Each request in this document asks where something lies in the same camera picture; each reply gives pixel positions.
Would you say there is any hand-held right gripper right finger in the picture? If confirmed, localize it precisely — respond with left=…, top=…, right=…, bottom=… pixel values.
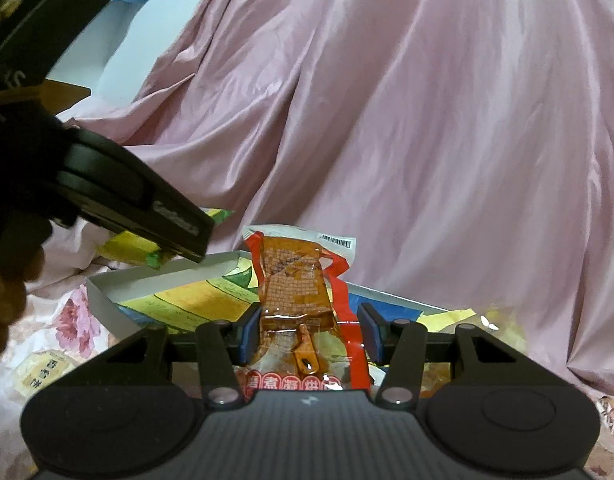
left=359, top=302, right=518, bottom=408

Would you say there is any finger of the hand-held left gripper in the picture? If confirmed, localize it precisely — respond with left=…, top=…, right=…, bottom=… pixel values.
left=80, top=147, right=216, bottom=264

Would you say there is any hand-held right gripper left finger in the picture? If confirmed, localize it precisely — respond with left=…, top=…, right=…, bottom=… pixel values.
left=104, top=305, right=263, bottom=408

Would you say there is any yellow and green snack packet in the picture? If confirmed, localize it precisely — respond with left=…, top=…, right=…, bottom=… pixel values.
left=97, top=207, right=236, bottom=271

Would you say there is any orange and red snack packet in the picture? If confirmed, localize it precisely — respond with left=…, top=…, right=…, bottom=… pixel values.
left=242, top=224, right=374, bottom=392

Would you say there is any white box with colourful lining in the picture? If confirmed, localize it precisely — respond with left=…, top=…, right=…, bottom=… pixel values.
left=84, top=252, right=453, bottom=357

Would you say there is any person's left hand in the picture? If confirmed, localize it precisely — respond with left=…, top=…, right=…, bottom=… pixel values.
left=0, top=247, right=44, bottom=373

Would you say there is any floral bedsheet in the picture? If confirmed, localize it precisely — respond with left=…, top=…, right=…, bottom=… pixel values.
left=0, top=220, right=153, bottom=466

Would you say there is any pale yellow snack packet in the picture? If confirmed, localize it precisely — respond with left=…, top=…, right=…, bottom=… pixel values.
left=14, top=350, right=71, bottom=402

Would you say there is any pink satin blanket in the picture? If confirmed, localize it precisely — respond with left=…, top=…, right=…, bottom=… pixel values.
left=57, top=0, right=614, bottom=397

